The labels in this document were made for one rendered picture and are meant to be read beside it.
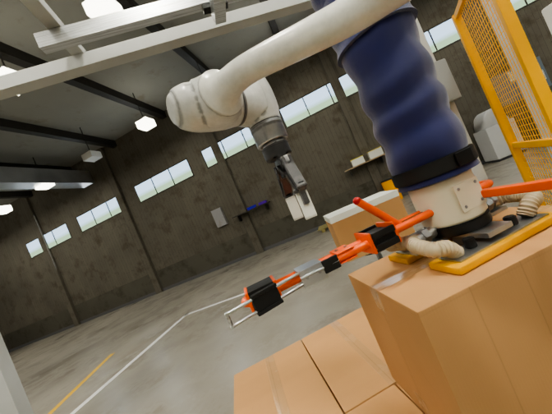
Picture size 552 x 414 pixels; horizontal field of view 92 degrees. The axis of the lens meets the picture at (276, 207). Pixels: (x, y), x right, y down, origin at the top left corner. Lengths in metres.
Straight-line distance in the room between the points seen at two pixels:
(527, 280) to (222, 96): 0.76
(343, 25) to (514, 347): 0.73
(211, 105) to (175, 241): 11.27
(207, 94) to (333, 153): 9.12
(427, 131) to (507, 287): 0.40
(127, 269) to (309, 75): 10.79
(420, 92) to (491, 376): 0.67
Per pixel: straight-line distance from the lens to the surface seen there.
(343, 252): 0.73
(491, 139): 9.82
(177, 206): 11.51
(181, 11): 2.86
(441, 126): 0.84
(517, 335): 0.82
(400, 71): 0.84
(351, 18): 0.55
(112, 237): 13.70
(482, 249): 0.82
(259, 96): 0.71
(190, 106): 0.60
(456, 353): 0.74
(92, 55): 3.17
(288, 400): 1.30
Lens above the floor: 1.26
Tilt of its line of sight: 1 degrees up
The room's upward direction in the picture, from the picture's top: 23 degrees counter-clockwise
